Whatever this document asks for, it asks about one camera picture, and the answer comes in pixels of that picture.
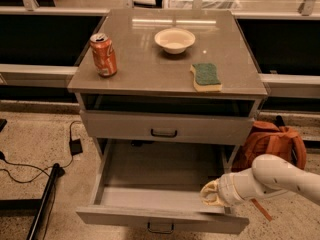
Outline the orange backpack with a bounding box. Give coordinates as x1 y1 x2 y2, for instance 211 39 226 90
231 115 308 222

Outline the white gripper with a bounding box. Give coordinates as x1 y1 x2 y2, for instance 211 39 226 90
200 171 254 206

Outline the green yellow sponge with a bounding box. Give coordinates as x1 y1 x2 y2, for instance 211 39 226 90
190 63 222 92

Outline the black stand leg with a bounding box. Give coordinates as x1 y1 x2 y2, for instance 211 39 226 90
0 163 64 240

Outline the black power adapter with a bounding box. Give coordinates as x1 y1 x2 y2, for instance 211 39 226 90
69 139 83 156

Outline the grey drawer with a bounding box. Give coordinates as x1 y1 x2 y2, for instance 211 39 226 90
77 140 249 234
80 110 253 145

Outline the grey top drawer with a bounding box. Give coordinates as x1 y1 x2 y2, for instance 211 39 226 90
80 110 253 145

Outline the orange soda can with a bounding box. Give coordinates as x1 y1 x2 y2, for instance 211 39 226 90
90 33 117 77

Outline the white bowl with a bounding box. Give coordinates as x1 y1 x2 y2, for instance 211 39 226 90
154 28 196 55

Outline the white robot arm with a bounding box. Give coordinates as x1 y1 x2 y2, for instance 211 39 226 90
200 154 320 206

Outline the black cable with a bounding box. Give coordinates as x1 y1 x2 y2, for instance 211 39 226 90
0 120 83 185

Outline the grey drawer cabinet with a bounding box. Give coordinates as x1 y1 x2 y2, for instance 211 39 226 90
67 8 269 172

